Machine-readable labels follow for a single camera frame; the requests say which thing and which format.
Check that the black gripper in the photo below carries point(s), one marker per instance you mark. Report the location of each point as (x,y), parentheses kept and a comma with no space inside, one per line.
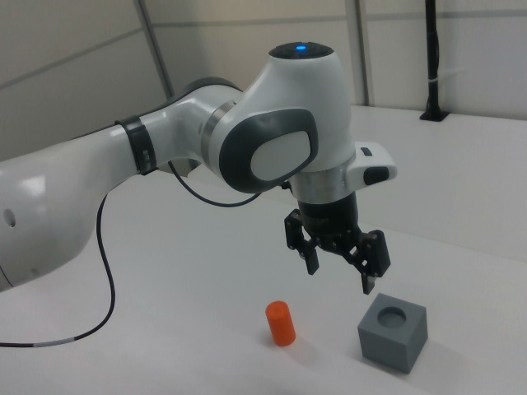
(329,218)

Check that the orange cylinder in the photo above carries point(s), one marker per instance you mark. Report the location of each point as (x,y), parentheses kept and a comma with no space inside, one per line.
(281,325)

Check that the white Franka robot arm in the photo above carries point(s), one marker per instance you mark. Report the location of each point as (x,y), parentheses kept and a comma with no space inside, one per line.
(288,103)

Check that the grey block with round hole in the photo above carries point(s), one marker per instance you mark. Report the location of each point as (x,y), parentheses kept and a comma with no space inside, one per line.
(387,349)

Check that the black pole stand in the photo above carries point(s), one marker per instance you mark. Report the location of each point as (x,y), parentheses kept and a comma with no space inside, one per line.
(432,61)

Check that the grey partition post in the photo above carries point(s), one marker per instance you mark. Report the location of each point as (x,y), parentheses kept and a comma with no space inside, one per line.
(362,53)

